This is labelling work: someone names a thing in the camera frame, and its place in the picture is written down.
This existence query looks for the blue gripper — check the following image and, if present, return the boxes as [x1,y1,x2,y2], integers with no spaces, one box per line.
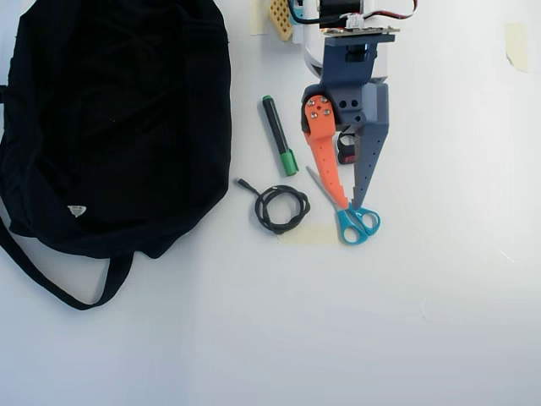
[300,34,396,211]

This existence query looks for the black bike light red lens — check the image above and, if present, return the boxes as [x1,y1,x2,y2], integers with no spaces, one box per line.
[336,130,361,166]

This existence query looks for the black fabric bag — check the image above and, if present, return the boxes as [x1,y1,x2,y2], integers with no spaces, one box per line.
[0,0,234,312]

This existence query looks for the black marker green cap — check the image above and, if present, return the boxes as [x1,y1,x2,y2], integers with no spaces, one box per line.
[260,95,301,178]

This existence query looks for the wide beige masking tape strip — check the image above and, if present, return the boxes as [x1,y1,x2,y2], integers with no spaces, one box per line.
[276,223,342,247]

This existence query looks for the tall beige masking tape strip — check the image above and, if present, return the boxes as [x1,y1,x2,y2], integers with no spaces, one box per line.
[249,0,271,36]

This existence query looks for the torn beige masking tape strip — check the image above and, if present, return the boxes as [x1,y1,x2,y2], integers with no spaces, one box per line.
[503,22,530,73]

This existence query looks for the scissors with blue handles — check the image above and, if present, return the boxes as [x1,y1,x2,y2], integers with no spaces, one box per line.
[305,165,381,246]

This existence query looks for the coiled black usb cable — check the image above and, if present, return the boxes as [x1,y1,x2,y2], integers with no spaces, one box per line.
[234,177,313,236]

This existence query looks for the camera circuit board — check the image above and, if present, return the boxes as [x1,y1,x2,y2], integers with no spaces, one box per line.
[318,25,402,38]

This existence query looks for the red white black wire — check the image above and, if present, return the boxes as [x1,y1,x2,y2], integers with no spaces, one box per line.
[345,0,420,23]

